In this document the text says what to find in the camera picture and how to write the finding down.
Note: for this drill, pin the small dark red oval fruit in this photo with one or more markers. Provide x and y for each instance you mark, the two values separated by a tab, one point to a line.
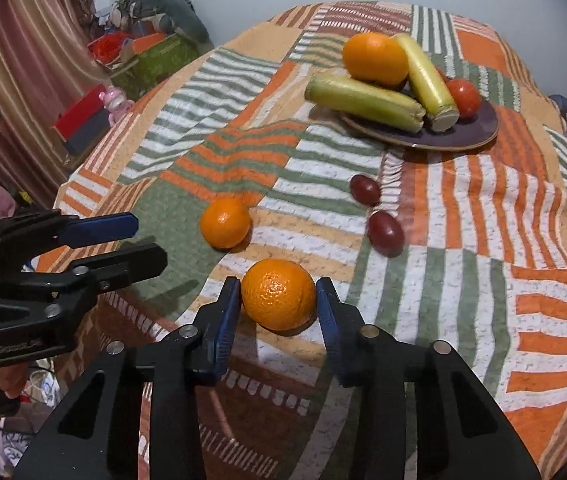
386	232
365	189

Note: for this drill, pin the green storage box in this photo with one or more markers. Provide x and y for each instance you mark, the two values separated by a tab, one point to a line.
158	65

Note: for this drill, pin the striped patchwork blanket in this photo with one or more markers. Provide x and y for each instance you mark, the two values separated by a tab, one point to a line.
463	260

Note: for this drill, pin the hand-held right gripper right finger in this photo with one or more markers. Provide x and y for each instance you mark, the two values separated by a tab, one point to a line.
331	330

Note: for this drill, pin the dark grey box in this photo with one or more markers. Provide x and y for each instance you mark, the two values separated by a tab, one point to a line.
88	135

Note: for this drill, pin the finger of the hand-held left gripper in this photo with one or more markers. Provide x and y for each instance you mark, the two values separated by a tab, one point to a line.
103	227
133	262

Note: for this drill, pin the medium orange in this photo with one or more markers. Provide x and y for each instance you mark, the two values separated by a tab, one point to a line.
278	294

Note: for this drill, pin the grey plush toy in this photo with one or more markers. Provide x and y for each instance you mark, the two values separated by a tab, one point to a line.
183	15

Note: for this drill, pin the red bag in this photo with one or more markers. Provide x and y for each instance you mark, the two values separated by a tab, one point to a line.
108	46

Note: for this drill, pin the red tomato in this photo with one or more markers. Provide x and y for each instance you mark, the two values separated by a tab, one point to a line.
465	97

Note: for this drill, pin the dark purple plate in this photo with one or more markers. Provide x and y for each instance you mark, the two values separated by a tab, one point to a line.
468	132

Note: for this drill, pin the red box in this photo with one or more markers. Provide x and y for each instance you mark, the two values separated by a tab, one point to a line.
80	110

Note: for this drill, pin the pink rabbit plush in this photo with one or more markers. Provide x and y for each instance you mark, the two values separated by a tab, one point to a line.
117	102

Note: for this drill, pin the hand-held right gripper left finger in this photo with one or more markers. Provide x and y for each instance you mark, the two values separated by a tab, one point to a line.
226	330

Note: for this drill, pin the pink cloth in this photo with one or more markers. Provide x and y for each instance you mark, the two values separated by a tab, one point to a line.
2	205

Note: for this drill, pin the orange box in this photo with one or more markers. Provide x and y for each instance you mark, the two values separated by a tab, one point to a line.
146	44

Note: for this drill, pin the large orange with sticker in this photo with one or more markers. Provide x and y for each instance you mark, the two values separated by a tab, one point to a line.
376	57

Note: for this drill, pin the small mandarin orange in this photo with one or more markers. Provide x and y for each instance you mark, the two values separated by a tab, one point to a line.
226	222

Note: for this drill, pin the striped brown curtain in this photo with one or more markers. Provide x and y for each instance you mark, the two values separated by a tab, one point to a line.
23	60

